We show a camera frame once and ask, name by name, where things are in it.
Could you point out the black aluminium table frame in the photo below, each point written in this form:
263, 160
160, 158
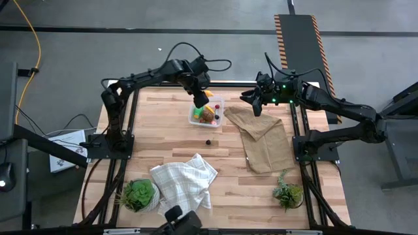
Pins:
228, 84

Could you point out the black diagonal support beam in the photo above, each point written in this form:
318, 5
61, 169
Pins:
42, 147

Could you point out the brown toy kiwi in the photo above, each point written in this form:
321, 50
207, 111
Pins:
208, 115

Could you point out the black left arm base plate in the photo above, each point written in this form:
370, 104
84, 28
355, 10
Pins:
98, 152

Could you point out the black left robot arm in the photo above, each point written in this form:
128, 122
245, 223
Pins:
143, 76

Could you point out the black computer mouse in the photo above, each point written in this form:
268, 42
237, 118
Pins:
6, 176

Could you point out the black device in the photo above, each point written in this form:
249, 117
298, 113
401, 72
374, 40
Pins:
183, 225

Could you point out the green succulent in white pot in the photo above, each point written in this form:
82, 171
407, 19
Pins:
138, 195

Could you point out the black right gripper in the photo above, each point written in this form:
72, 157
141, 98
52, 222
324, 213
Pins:
266, 91

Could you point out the grey panel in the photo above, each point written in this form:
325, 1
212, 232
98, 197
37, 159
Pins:
7, 98

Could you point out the grey desk pad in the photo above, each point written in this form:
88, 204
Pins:
21, 202

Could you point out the dark grey metal cart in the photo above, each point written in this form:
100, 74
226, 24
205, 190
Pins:
406, 98

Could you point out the black mat with striped edges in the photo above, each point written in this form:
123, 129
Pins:
300, 42

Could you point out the green toy cucumber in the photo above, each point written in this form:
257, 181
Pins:
197, 112

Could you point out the silver bracket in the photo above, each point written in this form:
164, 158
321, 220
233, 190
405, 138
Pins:
303, 232
121, 231

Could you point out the white printed booklet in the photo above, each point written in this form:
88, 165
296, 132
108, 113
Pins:
65, 143

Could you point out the brown burlap cloth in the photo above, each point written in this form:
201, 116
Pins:
264, 143

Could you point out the small grey-green potted plant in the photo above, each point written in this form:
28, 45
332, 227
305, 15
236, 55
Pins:
287, 194

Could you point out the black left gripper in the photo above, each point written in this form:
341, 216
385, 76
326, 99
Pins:
194, 72

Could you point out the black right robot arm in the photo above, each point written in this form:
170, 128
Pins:
343, 107

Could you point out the black crossbar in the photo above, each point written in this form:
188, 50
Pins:
49, 232

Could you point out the clear plastic tupperware container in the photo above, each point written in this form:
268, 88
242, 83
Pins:
196, 124

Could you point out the white checked dish towel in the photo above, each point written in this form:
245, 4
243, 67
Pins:
183, 182

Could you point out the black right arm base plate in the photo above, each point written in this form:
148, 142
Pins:
326, 151

